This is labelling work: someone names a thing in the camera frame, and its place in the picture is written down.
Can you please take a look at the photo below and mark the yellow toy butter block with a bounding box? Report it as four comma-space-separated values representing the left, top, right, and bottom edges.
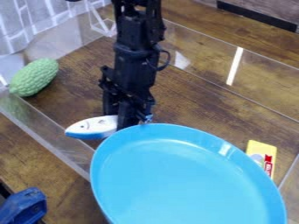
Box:
245, 140, 276, 179

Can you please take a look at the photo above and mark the clear acrylic enclosure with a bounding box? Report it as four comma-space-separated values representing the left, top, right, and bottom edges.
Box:
0, 0, 299, 224

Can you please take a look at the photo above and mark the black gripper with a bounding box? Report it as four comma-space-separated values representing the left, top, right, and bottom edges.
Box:
98, 44, 160, 130

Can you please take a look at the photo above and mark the white patterned curtain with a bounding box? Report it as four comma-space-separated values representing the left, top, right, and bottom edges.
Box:
0, 0, 110, 57

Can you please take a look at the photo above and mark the blue round tray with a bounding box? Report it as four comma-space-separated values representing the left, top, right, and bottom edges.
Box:
89, 123, 287, 224

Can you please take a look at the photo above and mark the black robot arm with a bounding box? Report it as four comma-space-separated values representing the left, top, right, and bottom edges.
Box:
98, 0, 167, 130

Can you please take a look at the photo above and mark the green bumpy toy gourd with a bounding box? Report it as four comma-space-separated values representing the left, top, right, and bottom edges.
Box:
9, 58, 58, 97

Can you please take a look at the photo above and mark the white blue toy fish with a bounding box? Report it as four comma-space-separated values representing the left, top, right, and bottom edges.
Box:
64, 115, 117, 139

